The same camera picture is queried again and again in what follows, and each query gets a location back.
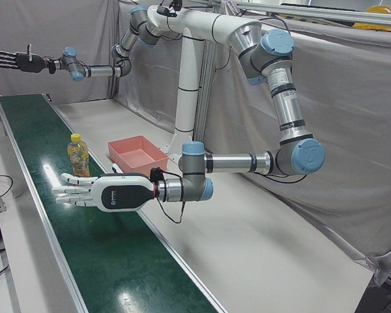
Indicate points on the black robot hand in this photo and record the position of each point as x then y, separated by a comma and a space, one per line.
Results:
29, 63

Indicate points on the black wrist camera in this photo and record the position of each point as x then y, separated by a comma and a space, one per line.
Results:
52, 66
156, 175

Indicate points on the aluminium upright post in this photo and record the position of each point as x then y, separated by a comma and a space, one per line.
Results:
204, 98

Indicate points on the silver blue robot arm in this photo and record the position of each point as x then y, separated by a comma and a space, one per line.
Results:
288, 107
101, 70

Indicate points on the aluminium overhead beam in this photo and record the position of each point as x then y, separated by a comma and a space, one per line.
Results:
312, 12

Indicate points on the grey cloth curtain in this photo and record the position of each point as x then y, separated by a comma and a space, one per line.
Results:
345, 130

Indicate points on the yellow cap drink bottle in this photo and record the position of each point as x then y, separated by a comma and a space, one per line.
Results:
79, 156

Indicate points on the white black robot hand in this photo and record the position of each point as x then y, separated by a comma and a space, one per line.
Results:
124, 195

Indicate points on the pink plastic basket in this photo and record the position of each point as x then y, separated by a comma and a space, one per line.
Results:
137, 156

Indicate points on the black head camera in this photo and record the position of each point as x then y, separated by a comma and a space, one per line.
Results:
166, 10

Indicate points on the green conveyor belt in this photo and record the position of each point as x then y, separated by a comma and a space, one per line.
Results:
94, 234

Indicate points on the white robot torso column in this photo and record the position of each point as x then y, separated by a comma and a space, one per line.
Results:
185, 91

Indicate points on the yellow hard hat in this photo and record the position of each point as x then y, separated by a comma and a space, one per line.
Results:
379, 9
374, 26

